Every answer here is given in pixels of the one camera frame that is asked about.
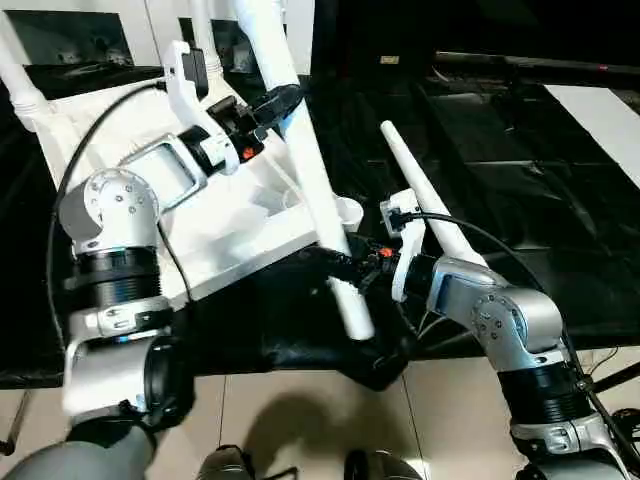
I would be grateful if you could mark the flat white board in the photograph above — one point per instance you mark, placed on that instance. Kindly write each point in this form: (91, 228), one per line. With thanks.
(595, 125)

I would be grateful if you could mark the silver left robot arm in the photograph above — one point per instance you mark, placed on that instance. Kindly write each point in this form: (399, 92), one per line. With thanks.
(115, 210)

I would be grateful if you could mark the black right robot foot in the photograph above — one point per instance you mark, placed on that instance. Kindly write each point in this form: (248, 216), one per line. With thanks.
(385, 467)

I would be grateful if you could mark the white sideboard cabinet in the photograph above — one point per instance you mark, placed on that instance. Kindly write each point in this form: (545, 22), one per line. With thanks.
(150, 25)

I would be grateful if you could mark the black work mat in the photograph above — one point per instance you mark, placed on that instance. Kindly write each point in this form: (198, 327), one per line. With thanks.
(525, 200)

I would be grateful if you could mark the white plastic table top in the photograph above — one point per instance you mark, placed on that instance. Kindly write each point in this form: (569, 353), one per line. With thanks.
(240, 240)

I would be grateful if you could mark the grey metal bench leg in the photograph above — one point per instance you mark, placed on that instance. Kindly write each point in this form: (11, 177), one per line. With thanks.
(17, 420)

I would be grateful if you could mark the small yellow label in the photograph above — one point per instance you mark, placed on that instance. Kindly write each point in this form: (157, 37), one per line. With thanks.
(389, 59)

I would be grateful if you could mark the white plastic table leg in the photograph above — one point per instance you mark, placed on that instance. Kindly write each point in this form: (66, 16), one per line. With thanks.
(310, 165)
(425, 185)
(22, 80)
(206, 35)

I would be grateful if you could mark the black tripod stand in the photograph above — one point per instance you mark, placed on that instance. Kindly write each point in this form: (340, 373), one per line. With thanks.
(617, 375)

